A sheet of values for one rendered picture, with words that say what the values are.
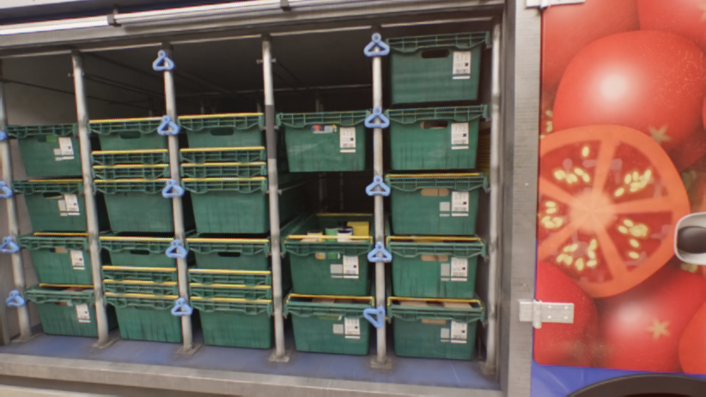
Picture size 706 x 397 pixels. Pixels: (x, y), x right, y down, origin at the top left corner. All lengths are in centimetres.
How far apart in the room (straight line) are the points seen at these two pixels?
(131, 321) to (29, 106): 131
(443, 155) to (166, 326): 152
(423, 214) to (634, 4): 94
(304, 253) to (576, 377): 108
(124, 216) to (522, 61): 177
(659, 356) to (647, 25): 107
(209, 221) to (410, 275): 92
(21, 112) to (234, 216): 137
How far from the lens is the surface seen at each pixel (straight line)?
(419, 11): 115
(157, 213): 155
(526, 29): 113
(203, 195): 138
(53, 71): 243
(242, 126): 127
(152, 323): 176
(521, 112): 106
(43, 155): 198
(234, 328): 153
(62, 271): 203
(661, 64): 130
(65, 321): 212
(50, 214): 200
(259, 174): 123
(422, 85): 116
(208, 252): 141
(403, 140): 112
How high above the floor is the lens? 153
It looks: 4 degrees down
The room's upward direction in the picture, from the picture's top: 1 degrees counter-clockwise
